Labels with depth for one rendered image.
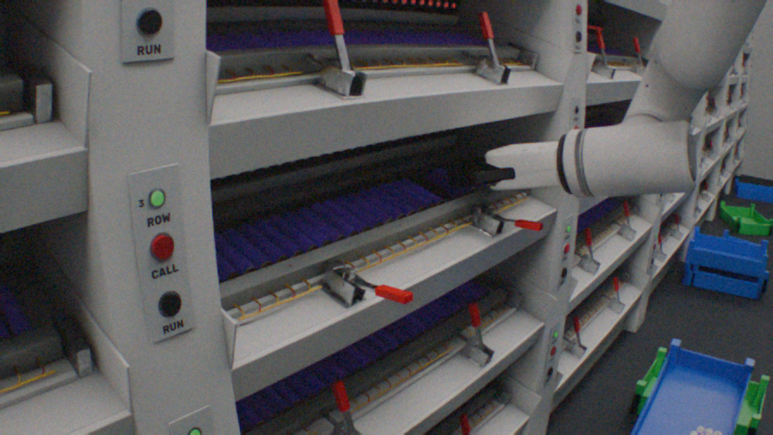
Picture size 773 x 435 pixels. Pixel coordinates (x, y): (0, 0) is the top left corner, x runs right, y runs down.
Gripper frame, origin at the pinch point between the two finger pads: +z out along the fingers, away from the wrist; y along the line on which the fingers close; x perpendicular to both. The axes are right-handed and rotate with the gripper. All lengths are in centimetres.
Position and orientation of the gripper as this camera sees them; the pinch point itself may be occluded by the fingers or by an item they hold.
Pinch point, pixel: (468, 171)
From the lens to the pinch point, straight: 82.7
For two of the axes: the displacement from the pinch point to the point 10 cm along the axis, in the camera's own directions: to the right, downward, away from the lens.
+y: -6.2, 2.3, -7.5
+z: -7.6, 0.3, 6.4
